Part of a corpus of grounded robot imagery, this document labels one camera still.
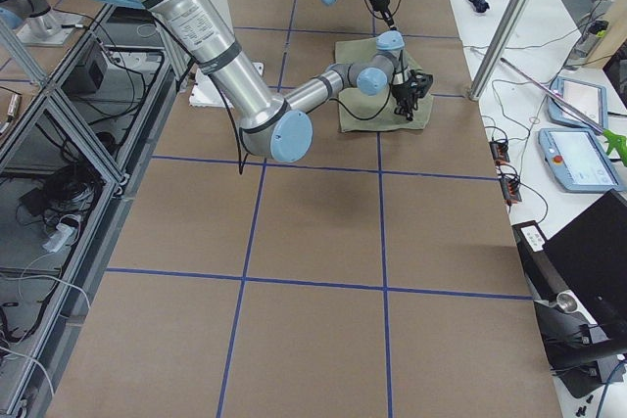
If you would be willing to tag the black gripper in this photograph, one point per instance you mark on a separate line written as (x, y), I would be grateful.
(404, 93)
(382, 6)

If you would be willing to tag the olive green t-shirt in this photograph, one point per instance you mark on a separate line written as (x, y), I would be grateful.
(360, 112)

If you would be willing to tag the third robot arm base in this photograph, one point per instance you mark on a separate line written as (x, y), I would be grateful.
(37, 23)

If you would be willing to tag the near teach pendant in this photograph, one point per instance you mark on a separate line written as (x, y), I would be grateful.
(577, 161)

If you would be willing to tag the teach pendant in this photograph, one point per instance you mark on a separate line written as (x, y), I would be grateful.
(577, 161)
(587, 98)

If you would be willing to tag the far teach pendant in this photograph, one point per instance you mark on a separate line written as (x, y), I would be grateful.
(587, 98)

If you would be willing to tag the metal reacher grabber stick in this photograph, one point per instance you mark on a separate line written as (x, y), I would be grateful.
(615, 142)

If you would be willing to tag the black monitor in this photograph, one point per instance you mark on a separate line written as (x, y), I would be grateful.
(589, 254)

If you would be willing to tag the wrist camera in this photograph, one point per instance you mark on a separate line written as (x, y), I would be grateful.
(420, 83)

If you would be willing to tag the aluminium frame post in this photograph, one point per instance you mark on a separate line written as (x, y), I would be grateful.
(504, 31)

